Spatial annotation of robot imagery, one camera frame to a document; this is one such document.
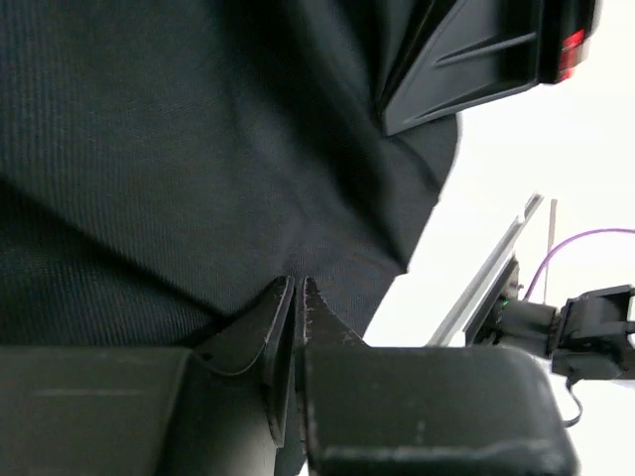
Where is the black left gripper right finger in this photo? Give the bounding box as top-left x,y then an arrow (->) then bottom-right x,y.
296,279 -> 579,476

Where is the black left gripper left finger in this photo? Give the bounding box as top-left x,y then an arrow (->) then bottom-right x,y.
1,278 -> 294,476

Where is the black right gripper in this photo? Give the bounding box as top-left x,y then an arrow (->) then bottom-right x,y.
379,0 -> 602,136

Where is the black skirt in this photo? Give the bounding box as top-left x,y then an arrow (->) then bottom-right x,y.
1,1 -> 457,345

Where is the aluminium front rail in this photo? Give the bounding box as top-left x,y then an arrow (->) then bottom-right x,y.
427,193 -> 544,346

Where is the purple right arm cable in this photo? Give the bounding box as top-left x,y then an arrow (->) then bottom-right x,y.
523,227 -> 635,301

